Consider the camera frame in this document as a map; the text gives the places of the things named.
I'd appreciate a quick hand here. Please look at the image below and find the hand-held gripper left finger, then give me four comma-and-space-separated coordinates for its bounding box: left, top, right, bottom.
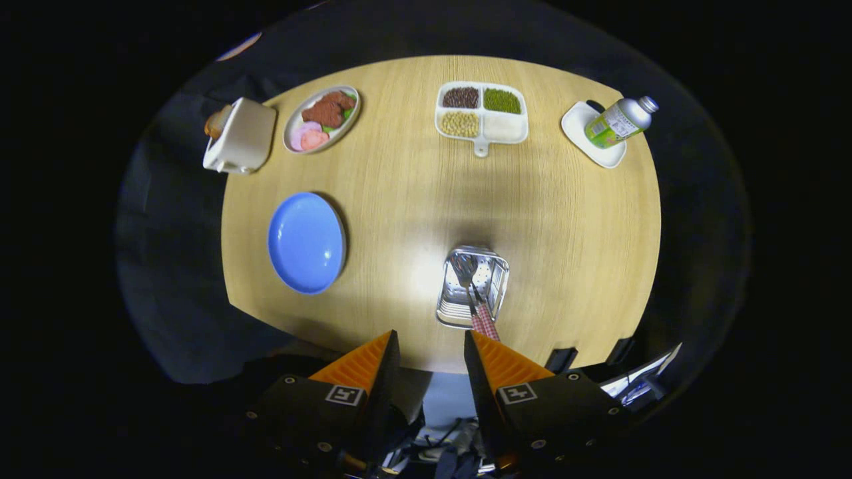
243, 329, 402, 476

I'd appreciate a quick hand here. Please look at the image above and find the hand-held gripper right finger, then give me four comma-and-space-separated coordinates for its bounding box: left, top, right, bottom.
464, 329, 630, 474

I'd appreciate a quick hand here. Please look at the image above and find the fork with red checkered handle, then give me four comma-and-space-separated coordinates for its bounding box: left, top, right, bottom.
470, 285, 501, 342

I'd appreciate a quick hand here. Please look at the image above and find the spoon with red checkered handle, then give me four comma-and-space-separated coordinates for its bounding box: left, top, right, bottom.
451, 253, 487, 335

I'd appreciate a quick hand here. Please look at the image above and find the blue round plate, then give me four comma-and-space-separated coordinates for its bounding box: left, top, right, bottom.
267, 192, 347, 295

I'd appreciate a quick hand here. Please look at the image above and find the white divided dish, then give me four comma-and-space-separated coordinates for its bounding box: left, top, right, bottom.
435, 81, 529, 158

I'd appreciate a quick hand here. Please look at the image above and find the pile of yellow soybeans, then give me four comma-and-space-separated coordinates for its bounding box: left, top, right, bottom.
441, 111, 480, 138

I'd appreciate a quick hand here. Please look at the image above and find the pale pink ham slice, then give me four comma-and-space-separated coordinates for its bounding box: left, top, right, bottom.
289, 121, 323, 151

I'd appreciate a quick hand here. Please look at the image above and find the small white dish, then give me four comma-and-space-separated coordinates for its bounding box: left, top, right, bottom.
560, 100, 628, 170

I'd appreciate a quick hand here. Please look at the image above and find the brown meat steak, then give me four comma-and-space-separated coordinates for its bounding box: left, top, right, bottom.
301, 90, 356, 128

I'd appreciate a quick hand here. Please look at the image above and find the white toaster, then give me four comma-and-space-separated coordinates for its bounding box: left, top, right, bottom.
202, 97, 278, 176

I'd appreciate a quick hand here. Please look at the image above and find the beige oval food plate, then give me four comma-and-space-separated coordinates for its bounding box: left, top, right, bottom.
283, 85, 362, 155

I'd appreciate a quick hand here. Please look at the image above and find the pile of green beans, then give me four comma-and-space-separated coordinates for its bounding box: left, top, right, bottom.
483, 88, 522, 114

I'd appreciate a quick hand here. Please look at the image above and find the silver bottle with green label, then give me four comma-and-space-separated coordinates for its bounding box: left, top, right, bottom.
584, 96, 660, 149

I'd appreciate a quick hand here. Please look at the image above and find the dark cables bundle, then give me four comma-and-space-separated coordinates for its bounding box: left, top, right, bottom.
386, 416, 493, 476

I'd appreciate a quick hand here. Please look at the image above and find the metal wire cutlery basket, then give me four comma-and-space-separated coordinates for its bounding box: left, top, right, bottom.
436, 245, 511, 330

